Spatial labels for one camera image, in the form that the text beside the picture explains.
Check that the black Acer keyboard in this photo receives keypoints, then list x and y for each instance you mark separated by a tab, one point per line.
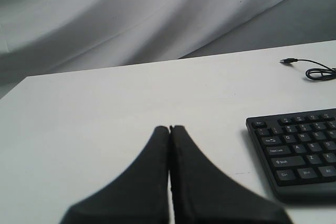
297	153

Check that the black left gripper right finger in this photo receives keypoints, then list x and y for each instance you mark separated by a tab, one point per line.
202	193

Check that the grey backdrop cloth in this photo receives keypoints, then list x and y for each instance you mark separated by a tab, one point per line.
52	36

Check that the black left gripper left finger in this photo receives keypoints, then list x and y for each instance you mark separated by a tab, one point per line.
138	195

